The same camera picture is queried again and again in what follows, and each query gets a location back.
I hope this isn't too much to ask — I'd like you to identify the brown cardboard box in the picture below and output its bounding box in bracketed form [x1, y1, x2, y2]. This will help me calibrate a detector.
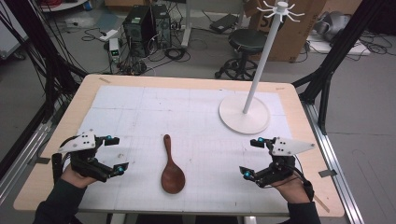
[242, 0, 329, 63]

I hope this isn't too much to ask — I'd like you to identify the black round stool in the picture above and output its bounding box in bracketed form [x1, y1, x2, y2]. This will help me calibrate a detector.
[214, 28, 269, 81]

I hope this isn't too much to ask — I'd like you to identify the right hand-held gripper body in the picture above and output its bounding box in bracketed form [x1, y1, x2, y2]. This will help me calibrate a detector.
[255, 136, 316, 189]

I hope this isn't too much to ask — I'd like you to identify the person's left hand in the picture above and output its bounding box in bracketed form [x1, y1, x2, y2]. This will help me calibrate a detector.
[60, 164, 98, 189]

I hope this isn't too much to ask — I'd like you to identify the black metal stand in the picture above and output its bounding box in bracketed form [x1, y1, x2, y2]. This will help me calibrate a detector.
[3, 0, 89, 123]
[291, 0, 388, 136]

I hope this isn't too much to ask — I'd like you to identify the white desk leg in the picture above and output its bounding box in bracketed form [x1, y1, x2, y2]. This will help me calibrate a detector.
[180, 0, 193, 49]

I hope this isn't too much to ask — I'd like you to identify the aluminium rail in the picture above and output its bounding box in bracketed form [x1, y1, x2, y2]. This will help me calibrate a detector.
[0, 102, 61, 203]
[303, 100, 366, 224]

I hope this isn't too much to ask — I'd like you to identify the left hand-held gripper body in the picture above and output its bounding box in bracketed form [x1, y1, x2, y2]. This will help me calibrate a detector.
[57, 130, 110, 183]

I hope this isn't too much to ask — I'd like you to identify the grey round appliance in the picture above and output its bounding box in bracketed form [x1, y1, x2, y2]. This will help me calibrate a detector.
[313, 11, 352, 42]

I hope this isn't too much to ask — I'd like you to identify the black cable bundle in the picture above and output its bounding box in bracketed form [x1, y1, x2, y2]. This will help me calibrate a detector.
[357, 29, 396, 56]

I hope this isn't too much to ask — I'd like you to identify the brown wooden spoon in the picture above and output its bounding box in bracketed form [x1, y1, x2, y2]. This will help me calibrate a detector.
[161, 133, 187, 195]

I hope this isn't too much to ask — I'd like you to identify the white flat board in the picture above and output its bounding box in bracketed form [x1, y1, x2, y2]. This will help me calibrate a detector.
[305, 33, 372, 57]

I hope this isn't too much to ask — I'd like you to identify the flat black case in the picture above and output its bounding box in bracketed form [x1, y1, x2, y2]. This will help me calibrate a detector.
[208, 13, 240, 35]

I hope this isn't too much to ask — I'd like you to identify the white power strip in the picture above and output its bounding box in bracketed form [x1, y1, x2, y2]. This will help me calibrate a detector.
[99, 29, 120, 42]

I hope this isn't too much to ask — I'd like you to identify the white round table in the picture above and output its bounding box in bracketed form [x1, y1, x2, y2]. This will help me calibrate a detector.
[38, 0, 89, 14]

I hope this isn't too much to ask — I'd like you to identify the coiled black cable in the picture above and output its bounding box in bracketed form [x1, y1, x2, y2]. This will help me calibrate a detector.
[163, 47, 187, 62]

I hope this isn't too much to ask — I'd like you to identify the narrow black computer tower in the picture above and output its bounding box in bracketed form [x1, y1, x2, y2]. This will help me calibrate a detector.
[150, 3, 173, 49]

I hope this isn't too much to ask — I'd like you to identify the white grid paper mat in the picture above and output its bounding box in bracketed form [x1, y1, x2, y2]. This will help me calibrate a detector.
[76, 85, 294, 217]

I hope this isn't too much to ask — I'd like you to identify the white hook rack stand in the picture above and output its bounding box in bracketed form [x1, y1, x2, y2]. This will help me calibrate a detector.
[218, 0, 306, 135]

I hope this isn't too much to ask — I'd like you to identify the white device with green display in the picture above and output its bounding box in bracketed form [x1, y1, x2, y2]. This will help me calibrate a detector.
[107, 37, 121, 63]

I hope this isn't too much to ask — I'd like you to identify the long tan tape strip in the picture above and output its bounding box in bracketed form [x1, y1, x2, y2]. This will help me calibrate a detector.
[312, 193, 332, 215]

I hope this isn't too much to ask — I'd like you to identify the person's right hand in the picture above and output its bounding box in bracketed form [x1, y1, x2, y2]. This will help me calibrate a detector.
[270, 177, 312, 205]

